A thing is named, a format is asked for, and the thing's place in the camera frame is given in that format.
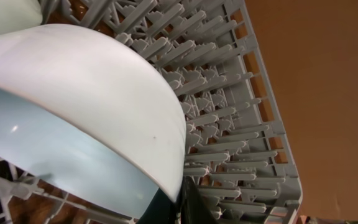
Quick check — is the green bowl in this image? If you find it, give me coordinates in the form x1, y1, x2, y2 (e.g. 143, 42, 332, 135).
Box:
0, 0, 43, 35

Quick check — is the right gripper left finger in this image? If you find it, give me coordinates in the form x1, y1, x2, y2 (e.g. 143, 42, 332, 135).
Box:
137, 189, 181, 224

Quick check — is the small light blue bowl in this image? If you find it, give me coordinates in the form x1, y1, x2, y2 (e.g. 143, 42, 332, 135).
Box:
0, 24, 186, 218

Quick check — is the grey dishwasher rack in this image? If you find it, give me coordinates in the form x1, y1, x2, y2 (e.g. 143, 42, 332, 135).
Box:
0, 0, 303, 223

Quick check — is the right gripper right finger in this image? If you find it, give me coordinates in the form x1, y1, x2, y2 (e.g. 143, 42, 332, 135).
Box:
181, 177, 218, 224

